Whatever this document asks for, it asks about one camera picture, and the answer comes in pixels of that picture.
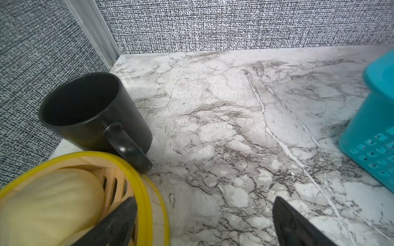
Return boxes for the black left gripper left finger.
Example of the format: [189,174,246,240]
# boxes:
[73,197,137,246]

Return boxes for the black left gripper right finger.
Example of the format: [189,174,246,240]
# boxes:
[273,196,335,246]

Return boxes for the black mug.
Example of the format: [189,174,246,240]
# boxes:
[39,72,153,174]

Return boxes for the pale steamed bun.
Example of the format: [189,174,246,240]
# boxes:
[1,169,104,246]

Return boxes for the teal plastic basket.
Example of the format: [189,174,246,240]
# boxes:
[339,51,394,191]

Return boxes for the yellow bamboo steamer basket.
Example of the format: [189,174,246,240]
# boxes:
[1,151,170,246]

